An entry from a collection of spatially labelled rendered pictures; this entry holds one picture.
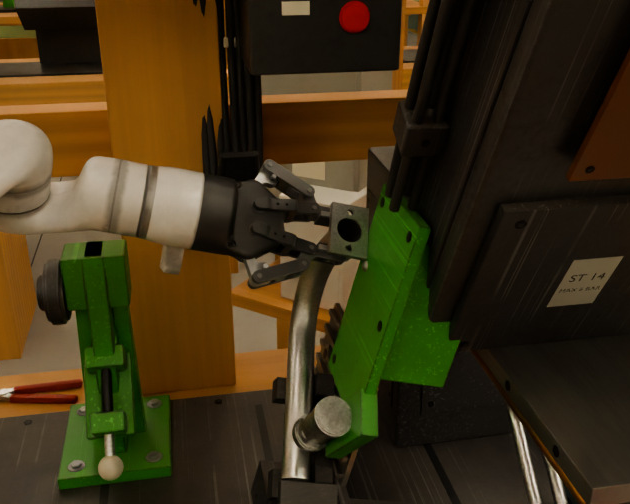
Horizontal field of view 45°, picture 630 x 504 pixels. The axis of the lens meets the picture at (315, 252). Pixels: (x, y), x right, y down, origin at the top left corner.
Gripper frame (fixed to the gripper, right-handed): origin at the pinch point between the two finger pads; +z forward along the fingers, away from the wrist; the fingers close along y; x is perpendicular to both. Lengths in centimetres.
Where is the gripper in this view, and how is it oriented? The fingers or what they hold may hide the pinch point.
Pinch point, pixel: (333, 236)
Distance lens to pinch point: 77.3
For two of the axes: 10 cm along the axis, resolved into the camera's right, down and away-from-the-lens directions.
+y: 0.6, -9.3, 3.6
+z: 9.5, 1.7, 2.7
